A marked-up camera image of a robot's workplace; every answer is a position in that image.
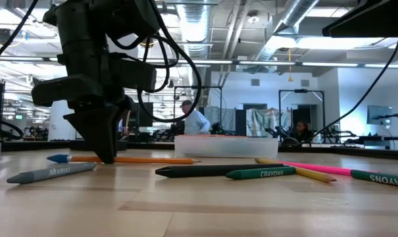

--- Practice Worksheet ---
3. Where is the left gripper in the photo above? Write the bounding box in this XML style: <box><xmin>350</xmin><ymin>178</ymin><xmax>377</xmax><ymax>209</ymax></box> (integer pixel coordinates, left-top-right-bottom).
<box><xmin>30</xmin><ymin>72</ymin><xmax>134</xmax><ymax>165</ymax></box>

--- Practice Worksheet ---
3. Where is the orange pencil blue cap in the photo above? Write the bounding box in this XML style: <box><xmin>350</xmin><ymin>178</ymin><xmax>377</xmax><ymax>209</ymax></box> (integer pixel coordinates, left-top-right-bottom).
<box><xmin>46</xmin><ymin>153</ymin><xmax>201</xmax><ymax>165</ymax></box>

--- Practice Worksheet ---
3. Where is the grey crayon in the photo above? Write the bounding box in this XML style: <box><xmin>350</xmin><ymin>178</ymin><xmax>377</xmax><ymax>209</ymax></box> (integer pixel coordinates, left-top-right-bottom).
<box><xmin>6</xmin><ymin>161</ymin><xmax>97</xmax><ymax>185</ymax></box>

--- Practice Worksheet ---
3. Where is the black crayon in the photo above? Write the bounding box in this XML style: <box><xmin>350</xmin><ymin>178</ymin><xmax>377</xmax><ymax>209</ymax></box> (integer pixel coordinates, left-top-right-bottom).
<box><xmin>155</xmin><ymin>163</ymin><xmax>285</xmax><ymax>179</ymax></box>

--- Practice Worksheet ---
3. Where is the clear plastic supply box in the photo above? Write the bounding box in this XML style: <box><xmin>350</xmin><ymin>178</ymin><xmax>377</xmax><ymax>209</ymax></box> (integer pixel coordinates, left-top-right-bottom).
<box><xmin>174</xmin><ymin>135</ymin><xmax>280</xmax><ymax>159</ymax></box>

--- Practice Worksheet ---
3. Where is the pink crayon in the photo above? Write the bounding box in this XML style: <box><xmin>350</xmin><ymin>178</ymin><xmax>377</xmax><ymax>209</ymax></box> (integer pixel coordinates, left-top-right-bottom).
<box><xmin>279</xmin><ymin>160</ymin><xmax>380</xmax><ymax>177</ymax></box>

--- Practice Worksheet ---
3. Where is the green crayon white print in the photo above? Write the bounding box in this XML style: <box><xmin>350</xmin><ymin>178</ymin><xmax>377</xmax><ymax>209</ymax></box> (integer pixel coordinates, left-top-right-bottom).
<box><xmin>224</xmin><ymin>166</ymin><xmax>297</xmax><ymax>180</ymax></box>
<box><xmin>351</xmin><ymin>169</ymin><xmax>398</xmax><ymax>190</ymax></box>

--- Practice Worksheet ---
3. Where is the yellow wooden pencil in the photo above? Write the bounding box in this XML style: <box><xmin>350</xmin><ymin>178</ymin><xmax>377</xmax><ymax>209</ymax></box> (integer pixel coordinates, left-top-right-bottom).
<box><xmin>254</xmin><ymin>157</ymin><xmax>337</xmax><ymax>184</ymax></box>

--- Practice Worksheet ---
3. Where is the black computer monitor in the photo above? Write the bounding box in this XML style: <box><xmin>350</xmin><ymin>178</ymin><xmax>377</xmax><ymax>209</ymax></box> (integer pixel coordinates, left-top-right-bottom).
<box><xmin>128</xmin><ymin>102</ymin><xmax>155</xmax><ymax>129</ymax></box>

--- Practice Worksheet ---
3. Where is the person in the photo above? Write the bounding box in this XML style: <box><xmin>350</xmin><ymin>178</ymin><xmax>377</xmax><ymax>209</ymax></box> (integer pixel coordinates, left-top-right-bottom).
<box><xmin>180</xmin><ymin>99</ymin><xmax>211</xmax><ymax>136</ymax></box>
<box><xmin>289</xmin><ymin>120</ymin><xmax>315</xmax><ymax>144</ymax></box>

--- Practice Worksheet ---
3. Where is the marbled fabric panel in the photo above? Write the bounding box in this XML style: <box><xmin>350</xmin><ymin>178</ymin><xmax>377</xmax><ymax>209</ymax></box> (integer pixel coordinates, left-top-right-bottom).
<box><xmin>205</xmin><ymin>105</ymin><xmax>236</xmax><ymax>137</ymax></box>
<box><xmin>246</xmin><ymin>107</ymin><xmax>292</xmax><ymax>138</ymax></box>

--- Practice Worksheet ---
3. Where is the black aluminium table frame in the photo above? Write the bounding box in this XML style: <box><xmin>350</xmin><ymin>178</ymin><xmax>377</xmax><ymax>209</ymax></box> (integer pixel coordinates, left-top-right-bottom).
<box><xmin>0</xmin><ymin>140</ymin><xmax>398</xmax><ymax>161</ymax></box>

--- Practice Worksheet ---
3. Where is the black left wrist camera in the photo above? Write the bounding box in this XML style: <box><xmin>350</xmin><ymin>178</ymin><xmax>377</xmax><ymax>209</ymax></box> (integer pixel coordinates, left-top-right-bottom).
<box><xmin>109</xmin><ymin>51</ymin><xmax>158</xmax><ymax>93</ymax></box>

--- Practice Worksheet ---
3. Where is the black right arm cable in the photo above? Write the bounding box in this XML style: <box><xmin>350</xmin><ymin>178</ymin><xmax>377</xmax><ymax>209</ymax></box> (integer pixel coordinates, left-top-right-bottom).
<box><xmin>300</xmin><ymin>36</ymin><xmax>398</xmax><ymax>145</ymax></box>

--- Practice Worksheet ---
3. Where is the silver ceiling air duct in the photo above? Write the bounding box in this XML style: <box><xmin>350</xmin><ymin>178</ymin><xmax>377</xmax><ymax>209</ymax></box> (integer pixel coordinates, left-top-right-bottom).
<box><xmin>176</xmin><ymin>0</ymin><xmax>213</xmax><ymax>99</ymax></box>
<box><xmin>251</xmin><ymin>0</ymin><xmax>320</xmax><ymax>75</ymax></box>

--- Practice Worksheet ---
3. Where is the black looped cable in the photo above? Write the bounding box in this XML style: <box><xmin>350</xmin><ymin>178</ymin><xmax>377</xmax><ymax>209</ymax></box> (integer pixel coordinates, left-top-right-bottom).
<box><xmin>0</xmin><ymin>117</ymin><xmax>24</xmax><ymax>141</ymax></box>

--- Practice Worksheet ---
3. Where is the wall screen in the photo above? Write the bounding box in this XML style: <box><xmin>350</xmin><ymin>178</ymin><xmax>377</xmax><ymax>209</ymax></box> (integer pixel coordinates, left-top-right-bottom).
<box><xmin>366</xmin><ymin>105</ymin><xmax>394</xmax><ymax>126</ymax></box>

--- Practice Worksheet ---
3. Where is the yellow hanging cord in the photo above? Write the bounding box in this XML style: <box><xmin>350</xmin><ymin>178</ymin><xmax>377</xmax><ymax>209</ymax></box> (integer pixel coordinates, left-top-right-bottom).
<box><xmin>286</xmin><ymin>48</ymin><xmax>294</xmax><ymax>83</ymax></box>

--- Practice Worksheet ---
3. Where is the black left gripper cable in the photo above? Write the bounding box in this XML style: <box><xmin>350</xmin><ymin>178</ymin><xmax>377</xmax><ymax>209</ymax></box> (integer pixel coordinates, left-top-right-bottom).
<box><xmin>106</xmin><ymin>0</ymin><xmax>203</xmax><ymax>124</ymax></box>

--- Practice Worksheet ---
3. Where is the long black left arm cable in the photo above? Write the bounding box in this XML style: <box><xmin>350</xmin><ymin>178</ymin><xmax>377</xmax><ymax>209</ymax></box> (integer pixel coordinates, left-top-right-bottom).
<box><xmin>0</xmin><ymin>0</ymin><xmax>39</xmax><ymax>67</ymax></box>

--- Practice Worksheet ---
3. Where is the black ceiling dome camera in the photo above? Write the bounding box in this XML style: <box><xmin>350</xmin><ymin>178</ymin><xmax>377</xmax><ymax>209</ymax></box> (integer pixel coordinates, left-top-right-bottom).
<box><xmin>0</xmin><ymin>28</ymin><xmax>14</xmax><ymax>46</ymax></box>

